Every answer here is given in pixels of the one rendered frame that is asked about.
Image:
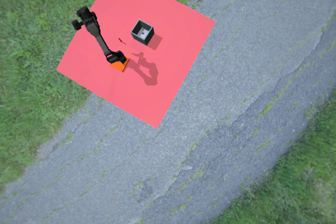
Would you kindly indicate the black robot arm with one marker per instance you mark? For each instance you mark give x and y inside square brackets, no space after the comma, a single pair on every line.
[93,28]

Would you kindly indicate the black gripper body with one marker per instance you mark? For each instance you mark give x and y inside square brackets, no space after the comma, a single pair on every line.
[77,25]

